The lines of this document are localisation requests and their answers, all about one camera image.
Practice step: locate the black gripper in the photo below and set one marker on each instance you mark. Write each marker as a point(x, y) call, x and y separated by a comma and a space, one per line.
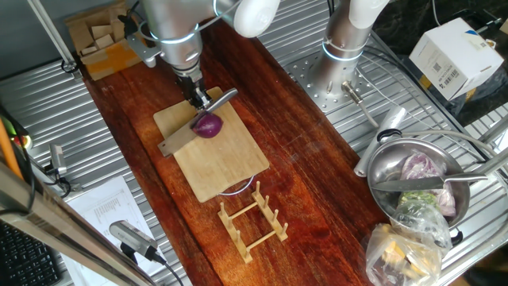
point(190, 81)

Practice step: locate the purple onion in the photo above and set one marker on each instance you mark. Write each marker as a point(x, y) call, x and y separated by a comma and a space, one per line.
point(208, 126)

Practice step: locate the steel cleaver knife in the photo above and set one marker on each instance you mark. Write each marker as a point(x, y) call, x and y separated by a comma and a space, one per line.
point(178, 139)

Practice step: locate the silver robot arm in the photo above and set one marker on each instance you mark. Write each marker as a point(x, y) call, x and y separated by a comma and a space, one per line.
point(174, 28)

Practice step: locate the bamboo cutting board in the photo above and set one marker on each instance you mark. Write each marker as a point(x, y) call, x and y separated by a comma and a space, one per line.
point(234, 167)

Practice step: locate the small wooden block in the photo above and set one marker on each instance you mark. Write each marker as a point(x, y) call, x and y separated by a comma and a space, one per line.
point(89, 50)
point(118, 29)
point(105, 42)
point(101, 32)

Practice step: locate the glossy wood-grain table mat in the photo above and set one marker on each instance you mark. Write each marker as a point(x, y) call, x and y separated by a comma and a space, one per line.
point(297, 139)

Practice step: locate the printed paper sheet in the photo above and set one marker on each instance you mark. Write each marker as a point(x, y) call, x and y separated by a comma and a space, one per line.
point(107, 206)

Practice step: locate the wooden knife rack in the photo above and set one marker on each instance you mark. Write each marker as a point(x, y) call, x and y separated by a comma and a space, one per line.
point(238, 238)

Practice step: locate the silver metal pole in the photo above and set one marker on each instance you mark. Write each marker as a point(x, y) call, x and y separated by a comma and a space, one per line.
point(51, 35)

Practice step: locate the polished steel bar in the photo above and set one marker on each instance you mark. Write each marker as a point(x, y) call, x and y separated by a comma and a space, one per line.
point(59, 226)

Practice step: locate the white plastic roll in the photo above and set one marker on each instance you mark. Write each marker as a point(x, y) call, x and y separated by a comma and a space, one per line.
point(381, 139)

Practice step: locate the orange rod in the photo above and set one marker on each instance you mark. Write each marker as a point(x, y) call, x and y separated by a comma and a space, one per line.
point(8, 151)

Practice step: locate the steel kitchen knife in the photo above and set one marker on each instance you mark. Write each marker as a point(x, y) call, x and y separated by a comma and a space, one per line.
point(412, 183)

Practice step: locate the purple vegetable pieces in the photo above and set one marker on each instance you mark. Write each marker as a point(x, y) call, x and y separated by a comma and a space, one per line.
point(420, 167)

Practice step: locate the black keyboard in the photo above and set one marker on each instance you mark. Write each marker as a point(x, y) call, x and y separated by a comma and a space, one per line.
point(24, 258)

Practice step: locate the green vegetable piece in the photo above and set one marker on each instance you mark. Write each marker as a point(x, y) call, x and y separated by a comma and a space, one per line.
point(416, 197)

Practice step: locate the white cardboard box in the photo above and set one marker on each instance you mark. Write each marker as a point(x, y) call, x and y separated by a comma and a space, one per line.
point(452, 55)

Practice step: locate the clear plastic bag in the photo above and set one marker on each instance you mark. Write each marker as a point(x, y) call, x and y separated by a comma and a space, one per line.
point(412, 254)

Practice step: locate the black plastic bag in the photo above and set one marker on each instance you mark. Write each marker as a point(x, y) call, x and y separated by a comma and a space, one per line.
point(484, 99)

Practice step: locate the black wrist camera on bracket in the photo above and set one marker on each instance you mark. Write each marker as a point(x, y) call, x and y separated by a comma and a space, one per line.
point(143, 47)

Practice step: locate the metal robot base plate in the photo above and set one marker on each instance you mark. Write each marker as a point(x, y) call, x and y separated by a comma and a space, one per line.
point(301, 71)

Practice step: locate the small silver camera on mount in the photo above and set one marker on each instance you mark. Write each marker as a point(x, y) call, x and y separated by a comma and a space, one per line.
point(58, 159)

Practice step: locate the silver bar-shaped camera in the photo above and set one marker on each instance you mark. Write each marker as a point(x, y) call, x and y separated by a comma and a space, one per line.
point(133, 238)

